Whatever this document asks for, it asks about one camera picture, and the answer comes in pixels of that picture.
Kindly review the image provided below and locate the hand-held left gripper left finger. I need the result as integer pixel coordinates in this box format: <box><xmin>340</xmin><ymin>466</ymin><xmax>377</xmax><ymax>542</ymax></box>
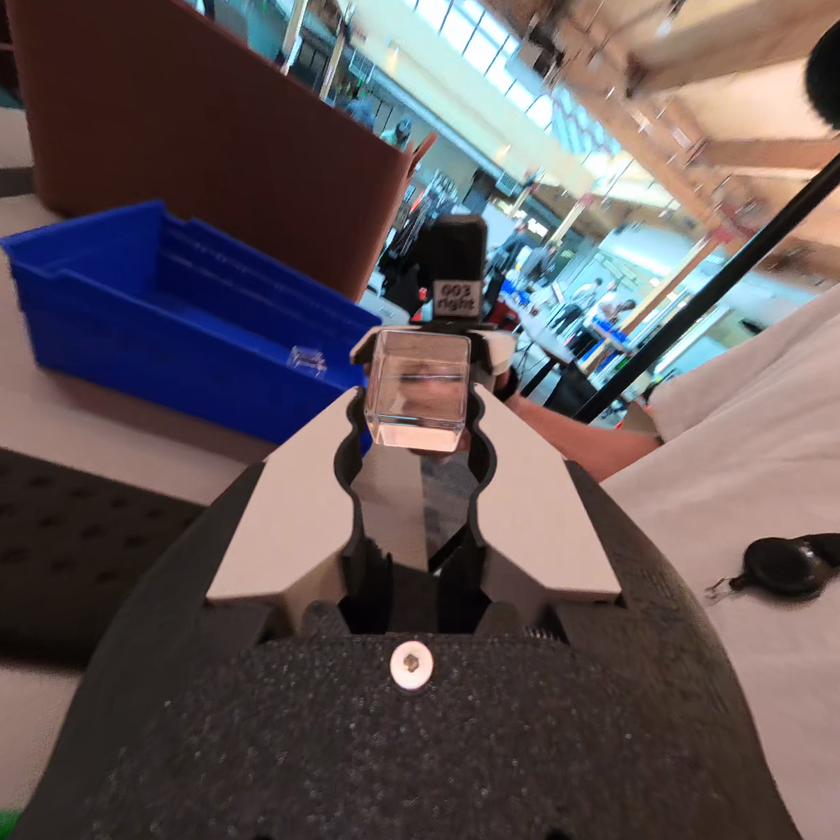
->
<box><xmin>205</xmin><ymin>386</ymin><xmax>378</xmax><ymax>641</ymax></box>

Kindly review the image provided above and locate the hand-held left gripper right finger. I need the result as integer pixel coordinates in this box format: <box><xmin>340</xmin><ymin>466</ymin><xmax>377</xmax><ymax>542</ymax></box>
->
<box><xmin>446</xmin><ymin>384</ymin><xmax>622</xmax><ymax>627</ymax></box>

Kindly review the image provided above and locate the blue plastic bin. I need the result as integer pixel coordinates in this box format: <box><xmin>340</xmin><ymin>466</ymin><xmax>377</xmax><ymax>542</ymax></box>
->
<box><xmin>0</xmin><ymin>199</ymin><xmax>385</xmax><ymax>447</ymax></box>

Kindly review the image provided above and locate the person's right forearm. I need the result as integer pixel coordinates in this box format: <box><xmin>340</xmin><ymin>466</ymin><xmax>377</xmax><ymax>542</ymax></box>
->
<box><xmin>515</xmin><ymin>397</ymin><xmax>664</xmax><ymax>483</ymax></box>

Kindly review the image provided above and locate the white desk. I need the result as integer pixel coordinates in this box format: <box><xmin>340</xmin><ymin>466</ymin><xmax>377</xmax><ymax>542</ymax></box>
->
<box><xmin>0</xmin><ymin>105</ymin><xmax>283</xmax><ymax>818</ymax></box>

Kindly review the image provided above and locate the person's white shirt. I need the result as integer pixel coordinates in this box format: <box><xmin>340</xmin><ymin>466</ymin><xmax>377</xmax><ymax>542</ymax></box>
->
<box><xmin>600</xmin><ymin>282</ymin><xmax>840</xmax><ymax>840</ymax></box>

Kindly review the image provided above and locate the black pole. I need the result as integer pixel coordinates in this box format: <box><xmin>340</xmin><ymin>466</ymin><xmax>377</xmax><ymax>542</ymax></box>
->
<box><xmin>574</xmin><ymin>154</ymin><xmax>840</xmax><ymax>424</ymax></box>

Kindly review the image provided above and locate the black badge reel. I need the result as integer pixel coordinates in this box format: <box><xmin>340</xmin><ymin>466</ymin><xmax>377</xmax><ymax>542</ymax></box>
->
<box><xmin>705</xmin><ymin>533</ymin><xmax>840</xmax><ymax>601</ymax></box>

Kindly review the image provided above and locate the brown divider panel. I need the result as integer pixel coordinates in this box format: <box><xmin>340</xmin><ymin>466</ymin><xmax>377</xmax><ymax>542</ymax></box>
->
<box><xmin>7</xmin><ymin>0</ymin><xmax>439</xmax><ymax>303</ymax></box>

